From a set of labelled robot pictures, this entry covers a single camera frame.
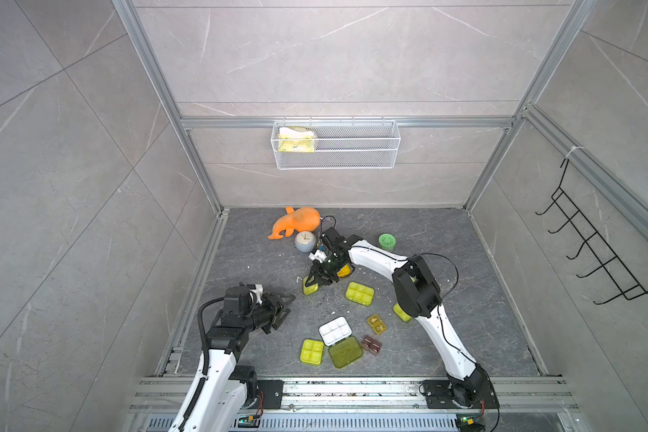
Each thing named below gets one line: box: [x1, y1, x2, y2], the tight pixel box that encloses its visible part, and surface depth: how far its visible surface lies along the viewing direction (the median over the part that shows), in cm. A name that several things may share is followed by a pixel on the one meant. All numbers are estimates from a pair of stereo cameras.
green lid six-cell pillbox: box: [345, 281, 376, 307], surface depth 95 cm
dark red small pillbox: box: [361, 334, 383, 355], surface depth 84 cm
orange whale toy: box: [267, 206, 322, 241], surface depth 111 cm
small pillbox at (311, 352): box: [299, 339, 325, 367], surface depth 82 cm
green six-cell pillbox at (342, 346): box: [318, 315, 364, 369], surface depth 84 cm
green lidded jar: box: [378, 233, 397, 252], surface depth 105 cm
